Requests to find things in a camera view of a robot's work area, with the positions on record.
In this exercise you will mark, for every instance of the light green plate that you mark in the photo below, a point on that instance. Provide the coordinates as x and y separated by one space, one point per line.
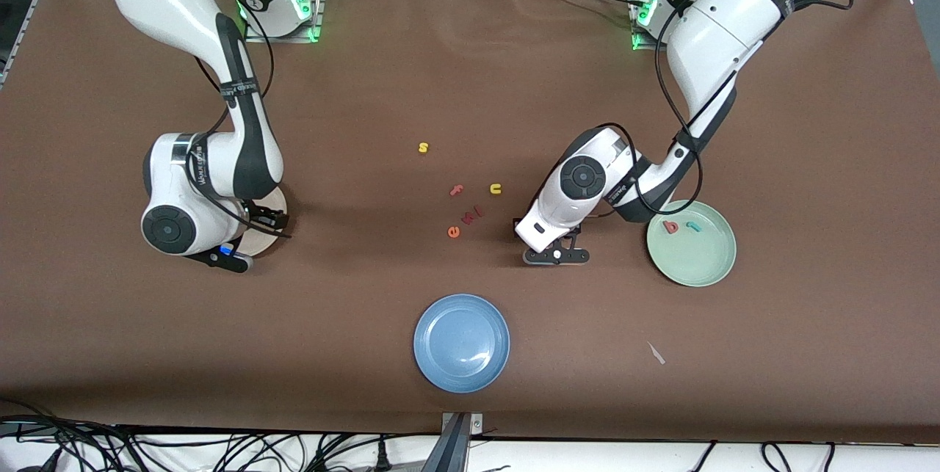
698 259

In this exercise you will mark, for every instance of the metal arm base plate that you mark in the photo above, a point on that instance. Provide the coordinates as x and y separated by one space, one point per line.
317 13
640 46

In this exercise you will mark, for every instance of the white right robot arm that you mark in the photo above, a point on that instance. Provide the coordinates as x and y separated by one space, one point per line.
169 230

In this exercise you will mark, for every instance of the pink letter b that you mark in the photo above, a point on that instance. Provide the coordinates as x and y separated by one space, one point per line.
664 227

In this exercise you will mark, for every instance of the grey metal camera post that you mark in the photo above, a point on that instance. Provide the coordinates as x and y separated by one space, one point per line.
455 450

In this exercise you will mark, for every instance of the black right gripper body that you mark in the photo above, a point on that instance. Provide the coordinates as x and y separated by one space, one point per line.
262 216

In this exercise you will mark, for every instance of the white paper scrap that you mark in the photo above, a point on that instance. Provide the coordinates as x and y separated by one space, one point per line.
656 354

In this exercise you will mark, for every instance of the brown table cover sheet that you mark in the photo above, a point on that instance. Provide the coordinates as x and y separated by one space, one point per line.
470 90

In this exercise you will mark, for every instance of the blue plate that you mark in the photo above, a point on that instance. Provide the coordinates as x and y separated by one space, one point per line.
461 343

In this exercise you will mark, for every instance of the light brown plate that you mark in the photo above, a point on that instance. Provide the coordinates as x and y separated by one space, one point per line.
266 244

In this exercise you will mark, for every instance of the black power plug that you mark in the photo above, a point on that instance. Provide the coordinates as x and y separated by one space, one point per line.
382 459

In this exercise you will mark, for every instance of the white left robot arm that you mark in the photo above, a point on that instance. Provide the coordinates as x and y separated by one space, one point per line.
582 178

